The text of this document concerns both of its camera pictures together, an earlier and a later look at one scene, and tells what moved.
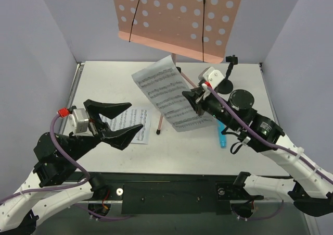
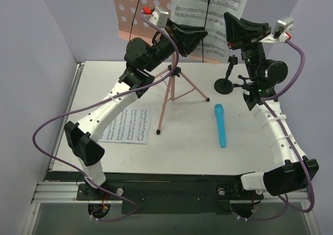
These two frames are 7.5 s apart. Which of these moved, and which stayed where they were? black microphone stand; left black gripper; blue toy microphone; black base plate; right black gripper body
Moved: left black gripper; right black gripper body
Stayed: black microphone stand; black base plate; blue toy microphone
